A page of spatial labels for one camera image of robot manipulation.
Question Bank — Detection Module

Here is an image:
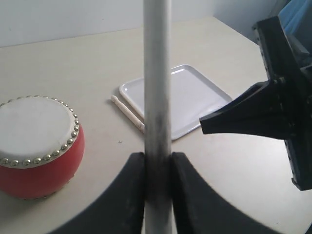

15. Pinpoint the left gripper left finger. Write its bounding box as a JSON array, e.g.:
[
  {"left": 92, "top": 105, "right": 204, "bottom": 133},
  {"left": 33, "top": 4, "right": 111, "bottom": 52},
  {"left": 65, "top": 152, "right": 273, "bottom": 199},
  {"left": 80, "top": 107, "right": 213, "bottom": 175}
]
[{"left": 51, "top": 153, "right": 145, "bottom": 234}]

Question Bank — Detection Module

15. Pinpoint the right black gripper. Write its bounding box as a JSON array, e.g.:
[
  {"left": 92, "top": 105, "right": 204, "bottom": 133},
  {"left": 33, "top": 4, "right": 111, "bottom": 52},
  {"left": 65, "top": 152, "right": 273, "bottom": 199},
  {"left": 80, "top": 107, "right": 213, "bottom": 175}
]
[{"left": 199, "top": 16, "right": 312, "bottom": 191}]

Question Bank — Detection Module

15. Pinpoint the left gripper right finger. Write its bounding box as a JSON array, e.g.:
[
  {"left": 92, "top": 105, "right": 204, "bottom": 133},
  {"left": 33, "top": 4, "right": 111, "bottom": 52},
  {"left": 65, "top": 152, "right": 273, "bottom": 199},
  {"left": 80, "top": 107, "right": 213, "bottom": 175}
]
[{"left": 170, "top": 153, "right": 275, "bottom": 234}]

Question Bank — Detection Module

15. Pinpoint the white wooden drumstick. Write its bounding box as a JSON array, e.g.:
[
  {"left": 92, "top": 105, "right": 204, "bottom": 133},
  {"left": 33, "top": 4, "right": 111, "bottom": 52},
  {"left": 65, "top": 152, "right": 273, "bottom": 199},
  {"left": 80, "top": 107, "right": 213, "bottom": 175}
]
[
  {"left": 143, "top": 0, "right": 172, "bottom": 234},
  {"left": 111, "top": 95, "right": 145, "bottom": 133}
]

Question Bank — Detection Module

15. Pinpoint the small red drum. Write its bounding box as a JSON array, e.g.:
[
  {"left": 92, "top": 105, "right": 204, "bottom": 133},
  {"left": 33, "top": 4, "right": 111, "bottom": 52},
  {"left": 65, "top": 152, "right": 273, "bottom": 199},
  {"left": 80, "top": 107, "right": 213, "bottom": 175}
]
[{"left": 0, "top": 96, "right": 85, "bottom": 199}]

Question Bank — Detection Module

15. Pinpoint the white plastic tray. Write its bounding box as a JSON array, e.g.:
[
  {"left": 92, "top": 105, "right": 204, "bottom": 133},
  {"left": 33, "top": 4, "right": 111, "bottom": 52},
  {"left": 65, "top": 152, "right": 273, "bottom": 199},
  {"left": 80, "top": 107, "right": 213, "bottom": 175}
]
[{"left": 118, "top": 64, "right": 233, "bottom": 141}]

